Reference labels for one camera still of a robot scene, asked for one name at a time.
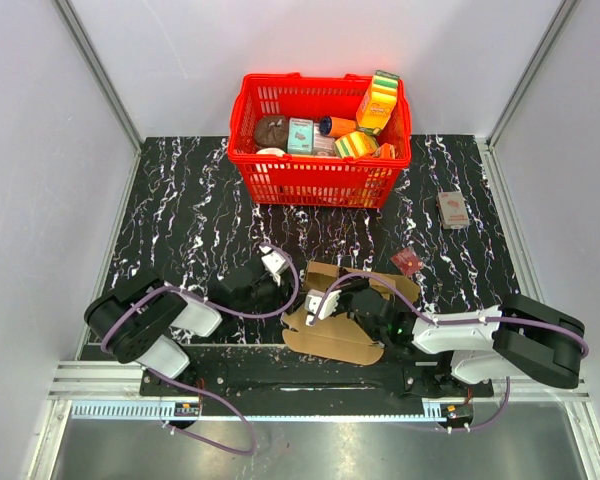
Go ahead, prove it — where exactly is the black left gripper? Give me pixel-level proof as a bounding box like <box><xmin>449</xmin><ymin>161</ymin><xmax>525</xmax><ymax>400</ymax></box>
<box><xmin>233</xmin><ymin>269</ymin><xmax>309</xmax><ymax>316</ymax></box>

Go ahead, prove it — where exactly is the brown cardboard box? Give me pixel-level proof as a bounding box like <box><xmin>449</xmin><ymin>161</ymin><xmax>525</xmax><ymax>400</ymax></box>
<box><xmin>282</xmin><ymin>261</ymin><xmax>420</xmax><ymax>366</ymax></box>

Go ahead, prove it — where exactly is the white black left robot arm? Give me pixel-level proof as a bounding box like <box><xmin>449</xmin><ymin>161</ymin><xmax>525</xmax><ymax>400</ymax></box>
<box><xmin>84</xmin><ymin>260</ymin><xmax>295</xmax><ymax>396</ymax></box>

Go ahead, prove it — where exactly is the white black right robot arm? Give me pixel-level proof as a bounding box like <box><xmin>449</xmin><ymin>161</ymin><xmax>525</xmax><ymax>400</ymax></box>
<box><xmin>330</xmin><ymin>273</ymin><xmax>589</xmax><ymax>396</ymax></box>

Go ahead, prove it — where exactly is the pink white small box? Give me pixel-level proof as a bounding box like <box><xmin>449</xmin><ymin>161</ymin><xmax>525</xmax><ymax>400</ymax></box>
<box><xmin>312</xmin><ymin>133</ymin><xmax>336</xmax><ymax>157</ymax></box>

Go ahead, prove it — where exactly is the teal white small box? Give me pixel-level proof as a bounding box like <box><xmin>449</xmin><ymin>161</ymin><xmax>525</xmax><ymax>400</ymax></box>
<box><xmin>286</xmin><ymin>117</ymin><xmax>314</xmax><ymax>155</ymax></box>

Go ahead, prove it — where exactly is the small red plastic packet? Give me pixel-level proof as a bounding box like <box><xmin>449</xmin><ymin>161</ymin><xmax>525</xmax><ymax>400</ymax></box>
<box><xmin>391</xmin><ymin>247</ymin><xmax>424</xmax><ymax>277</ymax></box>

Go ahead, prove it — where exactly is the white Kamenoko sponge pack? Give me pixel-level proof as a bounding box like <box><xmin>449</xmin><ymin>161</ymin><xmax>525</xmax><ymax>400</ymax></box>
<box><xmin>436</xmin><ymin>191</ymin><xmax>470</xmax><ymax>230</ymax></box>

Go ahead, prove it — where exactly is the small orange packet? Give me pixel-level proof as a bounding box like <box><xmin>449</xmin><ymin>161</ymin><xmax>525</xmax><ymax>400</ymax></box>
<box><xmin>373</xmin><ymin>143</ymin><xmax>395</xmax><ymax>160</ymax></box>

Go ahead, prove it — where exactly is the yellow green sponge pack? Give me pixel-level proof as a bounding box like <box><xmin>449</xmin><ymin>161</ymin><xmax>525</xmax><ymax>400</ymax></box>
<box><xmin>334</xmin><ymin>131</ymin><xmax>379</xmax><ymax>159</ymax></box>

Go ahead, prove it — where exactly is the white round lid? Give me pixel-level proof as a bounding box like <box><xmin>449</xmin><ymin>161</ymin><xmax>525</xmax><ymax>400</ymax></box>
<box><xmin>256</xmin><ymin>147</ymin><xmax>286</xmax><ymax>157</ymax></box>

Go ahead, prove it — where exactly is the red plastic shopping basket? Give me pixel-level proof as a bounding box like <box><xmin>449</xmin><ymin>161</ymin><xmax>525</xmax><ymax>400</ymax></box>
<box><xmin>227</xmin><ymin>73</ymin><xmax>411</xmax><ymax>208</ymax></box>

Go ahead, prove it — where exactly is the orange cylindrical can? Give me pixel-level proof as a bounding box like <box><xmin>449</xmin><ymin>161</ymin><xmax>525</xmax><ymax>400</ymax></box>
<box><xmin>318</xmin><ymin>116</ymin><xmax>357</xmax><ymax>139</ymax></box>

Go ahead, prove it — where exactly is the tall orange sponge pack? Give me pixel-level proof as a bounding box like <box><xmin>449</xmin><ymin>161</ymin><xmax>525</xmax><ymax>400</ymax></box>
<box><xmin>355</xmin><ymin>70</ymin><xmax>399</xmax><ymax>136</ymax></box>

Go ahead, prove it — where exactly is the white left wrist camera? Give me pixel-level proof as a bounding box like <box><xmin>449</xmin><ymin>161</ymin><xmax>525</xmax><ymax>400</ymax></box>
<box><xmin>259</xmin><ymin>243</ymin><xmax>290</xmax><ymax>286</ymax></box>

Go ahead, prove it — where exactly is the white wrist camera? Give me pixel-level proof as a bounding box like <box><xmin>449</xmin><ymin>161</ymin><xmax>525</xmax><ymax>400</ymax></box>
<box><xmin>304</xmin><ymin>289</ymin><xmax>341</xmax><ymax>326</ymax></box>
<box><xmin>259</xmin><ymin>243</ymin><xmax>290</xmax><ymax>286</ymax></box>

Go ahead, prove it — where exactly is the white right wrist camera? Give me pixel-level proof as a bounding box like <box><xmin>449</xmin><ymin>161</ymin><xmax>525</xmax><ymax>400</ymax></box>
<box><xmin>304</xmin><ymin>289</ymin><xmax>341</xmax><ymax>326</ymax></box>

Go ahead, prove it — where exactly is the aluminium slotted rail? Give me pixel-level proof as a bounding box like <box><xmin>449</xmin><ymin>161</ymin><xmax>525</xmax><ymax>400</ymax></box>
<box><xmin>49</xmin><ymin>360</ymin><xmax>588</xmax><ymax>422</ymax></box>

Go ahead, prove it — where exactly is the right aluminium frame post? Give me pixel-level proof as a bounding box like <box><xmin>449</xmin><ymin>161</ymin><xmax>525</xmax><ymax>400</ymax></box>
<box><xmin>485</xmin><ymin>0</ymin><xmax>581</xmax><ymax>149</ymax></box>

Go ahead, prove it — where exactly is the aluminium frame post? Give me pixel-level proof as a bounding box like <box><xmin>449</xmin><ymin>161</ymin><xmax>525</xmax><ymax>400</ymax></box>
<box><xmin>485</xmin><ymin>0</ymin><xmax>581</xmax><ymax>149</ymax></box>
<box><xmin>51</xmin><ymin>0</ymin><xmax>144</xmax><ymax>152</ymax></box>

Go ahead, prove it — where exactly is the left aluminium frame post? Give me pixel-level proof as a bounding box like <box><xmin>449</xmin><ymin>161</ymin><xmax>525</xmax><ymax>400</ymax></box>
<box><xmin>51</xmin><ymin>0</ymin><xmax>144</xmax><ymax>152</ymax></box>

